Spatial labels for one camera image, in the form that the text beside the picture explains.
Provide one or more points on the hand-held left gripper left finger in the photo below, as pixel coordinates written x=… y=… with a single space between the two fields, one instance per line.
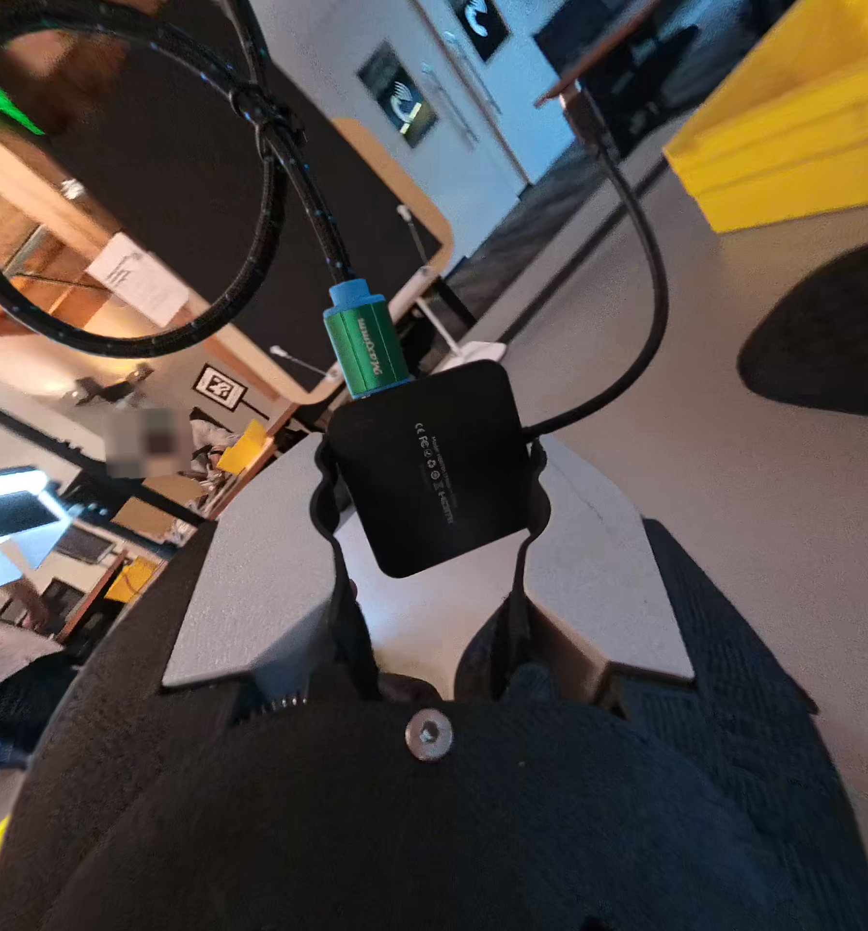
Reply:
x=252 y=582

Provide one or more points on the wooden support post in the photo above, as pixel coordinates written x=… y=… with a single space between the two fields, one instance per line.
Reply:
x=34 y=196

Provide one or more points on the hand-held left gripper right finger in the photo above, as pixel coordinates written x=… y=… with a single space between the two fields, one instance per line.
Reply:
x=601 y=582

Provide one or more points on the white paper notice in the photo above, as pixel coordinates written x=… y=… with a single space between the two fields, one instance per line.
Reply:
x=139 y=280

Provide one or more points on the black board on white stand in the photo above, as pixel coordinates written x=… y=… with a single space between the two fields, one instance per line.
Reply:
x=186 y=182

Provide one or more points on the door window with phone icon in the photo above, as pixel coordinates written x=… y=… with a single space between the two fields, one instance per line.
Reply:
x=399 y=94
x=479 y=22

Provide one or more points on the black and white tag sign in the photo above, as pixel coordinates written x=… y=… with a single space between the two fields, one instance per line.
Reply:
x=221 y=387

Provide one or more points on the black office chair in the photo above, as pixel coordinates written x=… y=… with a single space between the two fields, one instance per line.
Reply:
x=644 y=80

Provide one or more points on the led light panel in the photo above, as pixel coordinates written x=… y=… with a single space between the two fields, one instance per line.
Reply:
x=12 y=509

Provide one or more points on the black mesh cushion pad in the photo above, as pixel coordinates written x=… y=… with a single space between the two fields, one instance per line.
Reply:
x=833 y=342

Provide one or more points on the small yellow storage bin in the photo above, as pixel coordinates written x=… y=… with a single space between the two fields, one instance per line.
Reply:
x=132 y=580
x=243 y=447

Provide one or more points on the green exit sign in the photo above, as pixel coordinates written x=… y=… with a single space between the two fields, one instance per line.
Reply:
x=5 y=105

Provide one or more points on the person's left hand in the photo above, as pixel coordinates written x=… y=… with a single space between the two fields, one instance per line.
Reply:
x=408 y=687

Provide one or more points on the black hdmi switch box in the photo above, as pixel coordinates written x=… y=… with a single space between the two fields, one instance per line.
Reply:
x=434 y=473

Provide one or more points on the wooden office desk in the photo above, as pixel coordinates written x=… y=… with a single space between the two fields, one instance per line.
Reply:
x=594 y=51

